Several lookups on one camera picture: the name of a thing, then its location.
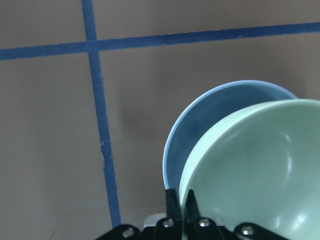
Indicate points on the green ceramic bowl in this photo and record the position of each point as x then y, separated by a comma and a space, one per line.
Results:
260, 164

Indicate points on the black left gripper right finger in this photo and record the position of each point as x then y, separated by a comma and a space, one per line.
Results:
191, 207

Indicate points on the blue ceramic bowl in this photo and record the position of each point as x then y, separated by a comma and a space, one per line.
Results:
204, 112

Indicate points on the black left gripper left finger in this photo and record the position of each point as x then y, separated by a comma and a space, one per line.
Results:
173, 208

